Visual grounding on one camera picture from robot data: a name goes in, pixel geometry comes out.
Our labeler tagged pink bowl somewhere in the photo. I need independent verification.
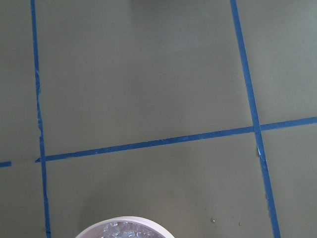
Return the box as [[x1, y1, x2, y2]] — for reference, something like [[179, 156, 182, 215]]
[[76, 216, 174, 238]]

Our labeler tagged clear ice cubes pile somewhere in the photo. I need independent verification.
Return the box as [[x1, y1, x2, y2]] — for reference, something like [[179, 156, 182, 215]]
[[99, 222, 156, 238]]

